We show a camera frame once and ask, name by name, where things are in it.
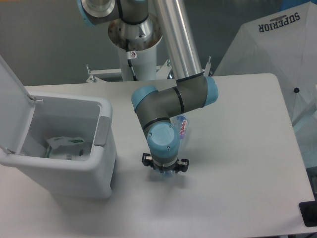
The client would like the crushed clear plastic bottle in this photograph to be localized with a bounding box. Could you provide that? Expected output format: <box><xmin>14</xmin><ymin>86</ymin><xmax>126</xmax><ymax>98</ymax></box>
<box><xmin>162</xmin><ymin>115</ymin><xmax>189</xmax><ymax>178</ymax></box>

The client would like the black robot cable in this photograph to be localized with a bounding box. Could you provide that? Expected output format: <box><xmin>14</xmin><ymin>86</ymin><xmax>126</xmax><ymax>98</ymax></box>
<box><xmin>125</xmin><ymin>39</ymin><xmax>138</xmax><ymax>81</ymax></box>

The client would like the white metal base frame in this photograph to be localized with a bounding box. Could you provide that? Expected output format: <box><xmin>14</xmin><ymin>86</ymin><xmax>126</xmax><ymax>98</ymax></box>
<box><xmin>85</xmin><ymin>56</ymin><xmax>213</xmax><ymax>83</ymax></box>

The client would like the white trash can lid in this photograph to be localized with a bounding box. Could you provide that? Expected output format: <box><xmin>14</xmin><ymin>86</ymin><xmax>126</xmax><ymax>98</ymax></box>
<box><xmin>0</xmin><ymin>58</ymin><xmax>43</xmax><ymax>154</ymax></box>

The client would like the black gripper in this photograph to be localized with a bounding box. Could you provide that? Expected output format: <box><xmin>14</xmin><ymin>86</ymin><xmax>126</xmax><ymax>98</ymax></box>
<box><xmin>142</xmin><ymin>153</ymin><xmax>190</xmax><ymax>174</ymax></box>

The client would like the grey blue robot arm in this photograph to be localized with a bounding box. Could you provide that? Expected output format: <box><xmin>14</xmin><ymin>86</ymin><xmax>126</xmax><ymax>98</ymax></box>
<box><xmin>77</xmin><ymin>0</ymin><xmax>218</xmax><ymax>173</ymax></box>

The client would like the white trash can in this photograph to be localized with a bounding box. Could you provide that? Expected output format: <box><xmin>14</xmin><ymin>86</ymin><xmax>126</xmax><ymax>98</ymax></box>
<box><xmin>0</xmin><ymin>92</ymin><xmax>117</xmax><ymax>199</ymax></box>

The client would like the black device at table edge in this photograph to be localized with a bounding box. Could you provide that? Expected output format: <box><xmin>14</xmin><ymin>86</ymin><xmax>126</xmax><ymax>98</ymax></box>
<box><xmin>299</xmin><ymin>201</ymin><xmax>317</xmax><ymax>227</ymax></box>

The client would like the white plastic packaging bag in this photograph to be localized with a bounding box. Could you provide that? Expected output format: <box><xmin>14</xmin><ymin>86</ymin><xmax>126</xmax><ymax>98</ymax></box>
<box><xmin>45</xmin><ymin>136</ymin><xmax>92</xmax><ymax>161</ymax></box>

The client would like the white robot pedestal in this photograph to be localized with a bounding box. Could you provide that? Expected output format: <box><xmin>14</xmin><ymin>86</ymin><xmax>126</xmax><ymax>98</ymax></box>
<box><xmin>117</xmin><ymin>46</ymin><xmax>157</xmax><ymax>81</ymax></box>

